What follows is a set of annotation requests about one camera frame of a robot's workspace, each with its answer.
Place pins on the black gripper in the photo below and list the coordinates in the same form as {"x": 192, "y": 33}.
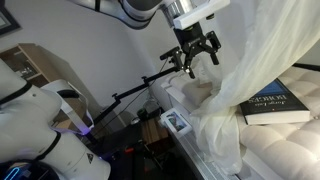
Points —
{"x": 194, "y": 42}

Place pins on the sheer white curtain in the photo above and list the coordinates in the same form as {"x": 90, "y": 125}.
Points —
{"x": 260, "y": 40}

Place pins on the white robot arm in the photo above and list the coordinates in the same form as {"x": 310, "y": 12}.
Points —
{"x": 25, "y": 134}

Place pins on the white framed photo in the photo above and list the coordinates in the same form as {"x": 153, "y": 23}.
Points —
{"x": 175, "y": 122}

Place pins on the blue black Borges book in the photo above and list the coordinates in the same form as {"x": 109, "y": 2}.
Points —
{"x": 274, "y": 104}

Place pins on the cream tufted cushion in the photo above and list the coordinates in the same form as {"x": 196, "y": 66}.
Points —
{"x": 283, "y": 151}

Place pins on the wooden shelf cabinet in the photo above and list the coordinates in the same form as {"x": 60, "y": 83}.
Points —
{"x": 31, "y": 63}

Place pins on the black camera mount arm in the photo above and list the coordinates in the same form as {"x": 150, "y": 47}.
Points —
{"x": 177, "y": 65}

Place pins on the black stereo camera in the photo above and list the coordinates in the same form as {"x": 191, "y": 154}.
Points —
{"x": 174, "y": 52}

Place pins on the dark picture frame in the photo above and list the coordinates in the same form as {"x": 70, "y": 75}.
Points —
{"x": 8, "y": 23}

